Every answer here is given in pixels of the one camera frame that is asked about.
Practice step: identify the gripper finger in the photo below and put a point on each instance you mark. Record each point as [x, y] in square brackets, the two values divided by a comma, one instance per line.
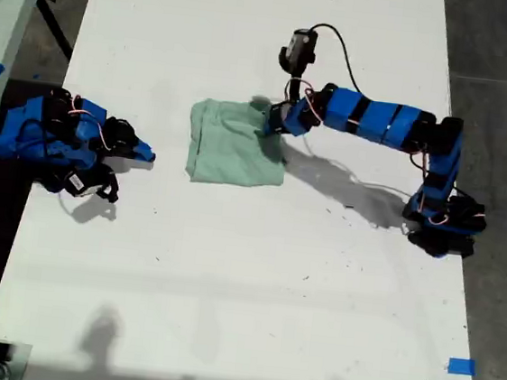
[269, 126]
[280, 129]
[135, 157]
[146, 150]

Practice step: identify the pale green t-shirt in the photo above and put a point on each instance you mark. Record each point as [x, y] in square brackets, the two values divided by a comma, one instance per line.
[226, 151]

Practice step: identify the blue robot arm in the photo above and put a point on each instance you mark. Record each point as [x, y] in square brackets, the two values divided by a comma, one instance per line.
[28, 130]
[378, 121]

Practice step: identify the black bar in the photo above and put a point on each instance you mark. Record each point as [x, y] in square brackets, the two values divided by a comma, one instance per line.
[53, 21]

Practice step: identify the grey plate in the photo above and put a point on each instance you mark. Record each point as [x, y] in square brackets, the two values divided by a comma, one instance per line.
[21, 354]

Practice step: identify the gripper camera stalk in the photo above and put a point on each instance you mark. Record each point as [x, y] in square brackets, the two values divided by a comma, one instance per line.
[294, 90]
[104, 166]

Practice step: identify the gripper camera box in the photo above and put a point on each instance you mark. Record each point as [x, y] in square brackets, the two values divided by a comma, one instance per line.
[86, 183]
[300, 49]

